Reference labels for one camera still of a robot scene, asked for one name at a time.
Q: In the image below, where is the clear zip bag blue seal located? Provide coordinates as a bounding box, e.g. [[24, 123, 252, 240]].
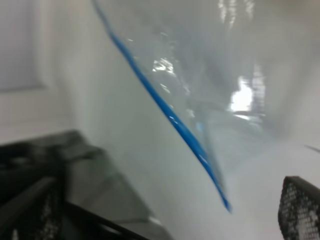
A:
[[92, 0, 320, 211]]

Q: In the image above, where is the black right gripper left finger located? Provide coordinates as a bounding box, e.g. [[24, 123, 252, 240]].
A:
[[0, 131, 171, 240]]

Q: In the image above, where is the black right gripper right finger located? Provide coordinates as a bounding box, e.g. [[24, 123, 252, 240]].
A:
[[277, 176, 320, 240]]

